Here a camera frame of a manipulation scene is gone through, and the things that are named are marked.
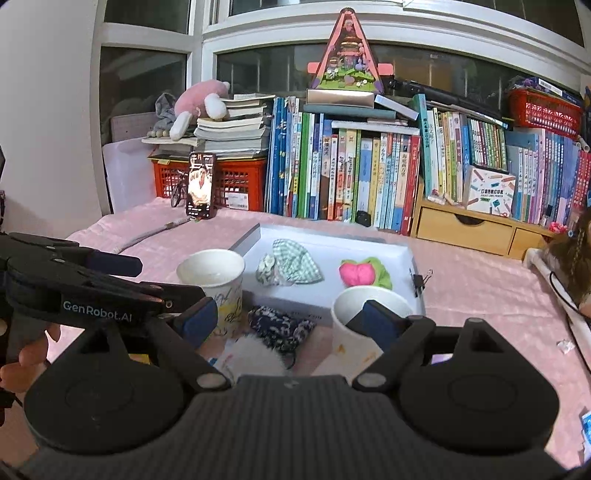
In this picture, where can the person's left hand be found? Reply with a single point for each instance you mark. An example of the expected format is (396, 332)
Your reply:
(27, 357)

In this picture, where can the paper cup with scribble print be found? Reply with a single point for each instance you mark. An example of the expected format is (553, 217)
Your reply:
(210, 277)

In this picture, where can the small white wrapper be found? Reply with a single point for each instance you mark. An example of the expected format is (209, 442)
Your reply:
(565, 346)

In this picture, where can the white fluffy pompom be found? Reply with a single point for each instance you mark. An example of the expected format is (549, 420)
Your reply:
(258, 360)

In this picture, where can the dark floral cloth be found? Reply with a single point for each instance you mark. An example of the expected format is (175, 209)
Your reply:
(279, 327)

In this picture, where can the small bicycle model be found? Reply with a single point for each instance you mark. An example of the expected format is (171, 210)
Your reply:
(178, 189)

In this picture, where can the paper cup with yellow print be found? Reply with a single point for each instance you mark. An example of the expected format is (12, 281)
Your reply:
(351, 339)

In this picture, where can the pink and green plush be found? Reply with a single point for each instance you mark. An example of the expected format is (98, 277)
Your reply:
(362, 274)

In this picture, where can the smartphone with lit screen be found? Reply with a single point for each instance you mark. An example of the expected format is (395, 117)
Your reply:
(201, 184)

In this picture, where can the row of upright books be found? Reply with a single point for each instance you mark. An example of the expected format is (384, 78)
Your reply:
(369, 175)

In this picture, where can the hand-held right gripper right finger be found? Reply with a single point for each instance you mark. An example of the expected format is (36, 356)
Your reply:
(378, 323)

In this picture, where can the wooden drawer organizer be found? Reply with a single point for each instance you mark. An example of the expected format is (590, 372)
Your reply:
(466, 226)

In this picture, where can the printed stationery box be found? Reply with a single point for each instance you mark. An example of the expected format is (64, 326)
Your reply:
(489, 191)

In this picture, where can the red plastic crate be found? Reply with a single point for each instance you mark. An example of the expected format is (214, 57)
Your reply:
(233, 182)

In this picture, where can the silver box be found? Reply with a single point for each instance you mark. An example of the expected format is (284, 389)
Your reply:
(339, 98)

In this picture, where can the green checkered cloth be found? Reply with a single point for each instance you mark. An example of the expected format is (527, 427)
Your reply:
(293, 267)

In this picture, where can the white board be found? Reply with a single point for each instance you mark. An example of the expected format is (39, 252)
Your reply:
(127, 175)

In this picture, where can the black binder clip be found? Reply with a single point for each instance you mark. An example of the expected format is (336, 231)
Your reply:
(422, 279)

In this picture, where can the white tray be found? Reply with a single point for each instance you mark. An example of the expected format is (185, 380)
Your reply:
(332, 258)

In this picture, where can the dark green flat book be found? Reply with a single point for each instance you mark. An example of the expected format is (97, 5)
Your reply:
(351, 113)

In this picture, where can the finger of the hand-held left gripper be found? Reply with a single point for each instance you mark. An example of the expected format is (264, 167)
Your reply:
(182, 295)
(113, 265)

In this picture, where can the pink triangular toy house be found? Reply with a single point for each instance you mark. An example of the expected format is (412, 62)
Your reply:
(348, 55)

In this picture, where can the pink plush toy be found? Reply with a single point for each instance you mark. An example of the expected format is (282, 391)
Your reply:
(203, 104)

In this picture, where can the stack of lying books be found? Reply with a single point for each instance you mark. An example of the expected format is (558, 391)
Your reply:
(235, 127)

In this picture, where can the grey plush toy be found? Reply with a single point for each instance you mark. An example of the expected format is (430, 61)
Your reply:
(164, 110)

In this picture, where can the red plastic basket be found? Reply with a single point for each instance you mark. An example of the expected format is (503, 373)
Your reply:
(542, 110)

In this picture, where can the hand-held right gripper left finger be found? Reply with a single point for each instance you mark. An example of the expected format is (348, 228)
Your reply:
(199, 324)

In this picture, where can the black folded tripod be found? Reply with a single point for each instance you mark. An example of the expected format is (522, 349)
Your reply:
(429, 90)

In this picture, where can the small black box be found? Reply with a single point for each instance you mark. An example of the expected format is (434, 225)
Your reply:
(364, 218)

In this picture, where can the white window frame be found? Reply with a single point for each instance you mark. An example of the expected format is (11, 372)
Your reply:
(203, 41)

